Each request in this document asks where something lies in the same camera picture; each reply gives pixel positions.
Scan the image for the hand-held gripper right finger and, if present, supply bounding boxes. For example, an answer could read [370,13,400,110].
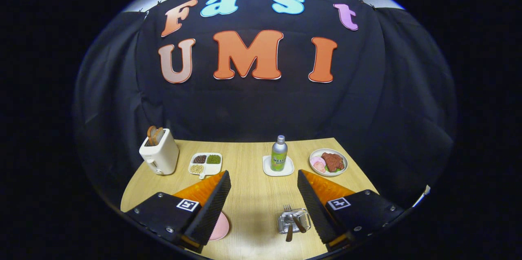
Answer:
[297,170,406,252]

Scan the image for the white toaster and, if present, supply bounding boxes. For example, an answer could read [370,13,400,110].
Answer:
[139,128,180,176]

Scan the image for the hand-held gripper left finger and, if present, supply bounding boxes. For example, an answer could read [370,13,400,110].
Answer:
[124,170,232,254]

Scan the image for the white square coaster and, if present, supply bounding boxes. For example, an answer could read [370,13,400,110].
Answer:
[262,155,295,177]

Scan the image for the white divided snack dish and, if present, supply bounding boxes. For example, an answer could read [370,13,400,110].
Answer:
[188,152,223,180]

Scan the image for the pink round plate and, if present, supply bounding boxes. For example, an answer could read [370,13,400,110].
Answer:
[209,212,230,241]

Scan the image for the green soda bottle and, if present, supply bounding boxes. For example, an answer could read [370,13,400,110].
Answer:
[270,135,288,172]

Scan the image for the black backdrop cloth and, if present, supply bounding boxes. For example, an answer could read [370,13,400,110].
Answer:
[73,0,457,212]

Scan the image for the wooden handled metal fork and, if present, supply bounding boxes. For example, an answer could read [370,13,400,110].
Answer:
[283,204,294,242]

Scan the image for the white round food plate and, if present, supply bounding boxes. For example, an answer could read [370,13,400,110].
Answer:
[309,148,349,177]

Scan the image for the wooden handled metal spoon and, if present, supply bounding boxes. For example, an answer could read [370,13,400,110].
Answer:
[292,213,307,234]

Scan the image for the brown meat piece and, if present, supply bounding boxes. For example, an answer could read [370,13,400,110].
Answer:
[321,152,345,173]

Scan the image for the pink onion slices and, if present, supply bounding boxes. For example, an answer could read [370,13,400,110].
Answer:
[311,156,327,173]

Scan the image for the metal wire basket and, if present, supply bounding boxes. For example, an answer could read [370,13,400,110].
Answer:
[278,208,312,235]

